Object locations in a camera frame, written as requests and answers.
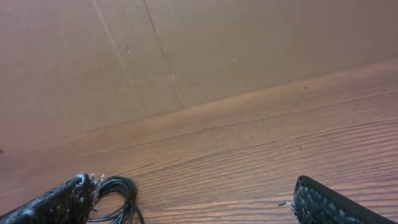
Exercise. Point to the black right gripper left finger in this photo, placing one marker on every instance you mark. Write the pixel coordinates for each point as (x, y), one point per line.
(70, 202)

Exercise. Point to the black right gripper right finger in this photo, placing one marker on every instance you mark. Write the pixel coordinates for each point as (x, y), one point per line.
(315, 203)

